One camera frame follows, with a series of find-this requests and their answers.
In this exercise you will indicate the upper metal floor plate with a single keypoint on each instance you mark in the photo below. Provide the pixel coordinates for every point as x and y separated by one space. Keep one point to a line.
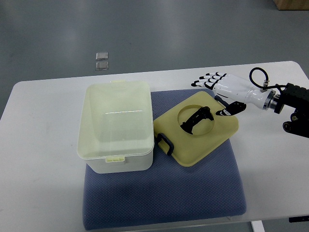
101 55

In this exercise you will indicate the white table leg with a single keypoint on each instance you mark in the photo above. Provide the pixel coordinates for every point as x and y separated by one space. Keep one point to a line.
257 226

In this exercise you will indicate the wooden box corner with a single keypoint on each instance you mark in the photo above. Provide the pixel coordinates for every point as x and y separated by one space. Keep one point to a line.
300 5

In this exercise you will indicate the yellow box lid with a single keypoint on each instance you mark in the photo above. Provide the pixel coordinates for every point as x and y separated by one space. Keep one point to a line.
186 124

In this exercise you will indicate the white storage box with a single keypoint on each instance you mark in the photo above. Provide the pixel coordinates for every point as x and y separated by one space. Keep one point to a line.
116 131

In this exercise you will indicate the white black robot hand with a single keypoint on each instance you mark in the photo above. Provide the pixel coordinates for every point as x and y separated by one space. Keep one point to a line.
235 92

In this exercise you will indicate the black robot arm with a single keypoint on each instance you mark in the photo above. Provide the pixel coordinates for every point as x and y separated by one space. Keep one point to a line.
298 98

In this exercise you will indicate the blue fabric cushion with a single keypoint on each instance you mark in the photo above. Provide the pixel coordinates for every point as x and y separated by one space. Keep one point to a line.
166 192

